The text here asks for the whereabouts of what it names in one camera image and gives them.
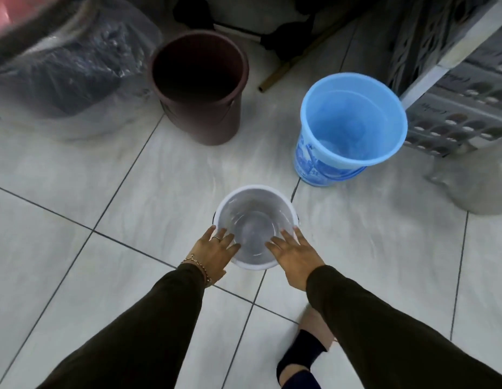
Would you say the person's left hand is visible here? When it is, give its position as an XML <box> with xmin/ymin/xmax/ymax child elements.
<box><xmin>185</xmin><ymin>225</ymin><xmax>242</xmax><ymax>286</ymax></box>

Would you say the person's right hand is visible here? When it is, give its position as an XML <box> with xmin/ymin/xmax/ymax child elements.
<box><xmin>265</xmin><ymin>226</ymin><xmax>325</xmax><ymax>291</ymax></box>

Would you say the small white plastic bucket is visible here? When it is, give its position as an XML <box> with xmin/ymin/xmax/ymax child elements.
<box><xmin>212</xmin><ymin>185</ymin><xmax>299</xmax><ymax>271</ymax></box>

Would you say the person's right forearm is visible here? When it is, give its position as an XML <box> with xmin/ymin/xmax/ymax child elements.
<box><xmin>305</xmin><ymin>265</ymin><xmax>502</xmax><ymax>389</ymax></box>

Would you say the person's left forearm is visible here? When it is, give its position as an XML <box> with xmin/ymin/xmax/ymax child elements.
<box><xmin>35</xmin><ymin>263</ymin><xmax>206</xmax><ymax>389</ymax></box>

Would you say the dark blue sock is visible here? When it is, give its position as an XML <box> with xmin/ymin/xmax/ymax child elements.
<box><xmin>276</xmin><ymin>330</ymin><xmax>328</xmax><ymax>389</ymax></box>

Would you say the blue printed plastic bucket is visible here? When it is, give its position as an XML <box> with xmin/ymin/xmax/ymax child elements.
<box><xmin>293</xmin><ymin>72</ymin><xmax>409</xmax><ymax>187</ymax></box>

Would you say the brown plastic bucket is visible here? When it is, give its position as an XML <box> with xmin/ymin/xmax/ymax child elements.
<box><xmin>147</xmin><ymin>30</ymin><xmax>250</xmax><ymax>146</ymax></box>

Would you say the wooden stick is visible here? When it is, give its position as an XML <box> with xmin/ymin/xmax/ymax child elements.
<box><xmin>258</xmin><ymin>12</ymin><xmax>359</xmax><ymax>93</ymax></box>

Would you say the black mop head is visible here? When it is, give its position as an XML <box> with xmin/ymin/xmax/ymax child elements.
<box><xmin>172</xmin><ymin>0</ymin><xmax>316</xmax><ymax>62</ymax></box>

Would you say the grey perforated plastic crate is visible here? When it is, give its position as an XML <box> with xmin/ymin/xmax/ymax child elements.
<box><xmin>387</xmin><ymin>0</ymin><xmax>493</xmax><ymax>95</ymax></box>
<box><xmin>404</xmin><ymin>20</ymin><xmax>502</xmax><ymax>157</ymax></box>

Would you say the clear bag of dark clothes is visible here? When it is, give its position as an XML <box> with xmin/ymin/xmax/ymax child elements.
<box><xmin>0</xmin><ymin>0</ymin><xmax>164</xmax><ymax>130</ymax></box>

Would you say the white rack bar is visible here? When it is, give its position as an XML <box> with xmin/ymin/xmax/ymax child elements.
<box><xmin>399</xmin><ymin>0</ymin><xmax>502</xmax><ymax>111</ymax></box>

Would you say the pink plastic object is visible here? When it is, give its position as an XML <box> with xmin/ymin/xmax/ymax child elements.
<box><xmin>0</xmin><ymin>0</ymin><xmax>67</xmax><ymax>41</ymax></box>

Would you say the gold chain bracelet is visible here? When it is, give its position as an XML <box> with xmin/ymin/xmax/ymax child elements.
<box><xmin>181</xmin><ymin>254</ymin><xmax>212</xmax><ymax>287</ymax></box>

